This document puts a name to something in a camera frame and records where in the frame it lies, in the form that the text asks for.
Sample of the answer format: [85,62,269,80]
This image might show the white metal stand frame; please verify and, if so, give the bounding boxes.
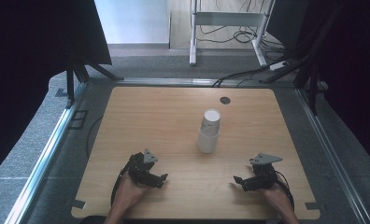
[189,0,276,67]

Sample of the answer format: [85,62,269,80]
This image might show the black power strip cable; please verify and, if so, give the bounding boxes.
[212,62,288,88]

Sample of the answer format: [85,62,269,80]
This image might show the black curtain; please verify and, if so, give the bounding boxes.
[0,0,113,185]
[265,0,370,174]

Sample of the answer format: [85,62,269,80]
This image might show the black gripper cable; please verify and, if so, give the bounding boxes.
[275,170,295,211]
[110,162,132,208]

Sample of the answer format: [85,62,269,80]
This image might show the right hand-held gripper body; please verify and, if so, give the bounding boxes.
[249,153,283,189]

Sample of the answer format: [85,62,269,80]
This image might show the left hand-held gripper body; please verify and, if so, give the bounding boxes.
[126,148,159,187]

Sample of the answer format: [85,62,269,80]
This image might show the person's right hand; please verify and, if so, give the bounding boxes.
[261,179,293,213]

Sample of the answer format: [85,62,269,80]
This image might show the tangled black floor cables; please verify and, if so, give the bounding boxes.
[195,0,288,53]

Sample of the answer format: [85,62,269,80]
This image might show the stack of white paper cups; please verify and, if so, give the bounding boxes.
[197,107,222,154]

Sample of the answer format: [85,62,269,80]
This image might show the aluminium floor rail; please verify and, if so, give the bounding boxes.
[294,88,370,224]
[4,82,88,224]

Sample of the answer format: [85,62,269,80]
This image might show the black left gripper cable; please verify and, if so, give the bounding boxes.
[110,162,132,208]

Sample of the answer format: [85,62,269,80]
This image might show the black tripod stand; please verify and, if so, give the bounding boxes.
[64,55,125,108]
[259,0,345,116]

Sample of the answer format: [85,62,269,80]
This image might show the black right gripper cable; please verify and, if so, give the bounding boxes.
[275,170,295,211]

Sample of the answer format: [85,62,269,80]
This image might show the white power strip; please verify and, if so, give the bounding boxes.
[268,60,290,72]

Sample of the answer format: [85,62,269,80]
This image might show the person's left hand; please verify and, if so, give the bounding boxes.
[112,173,149,210]

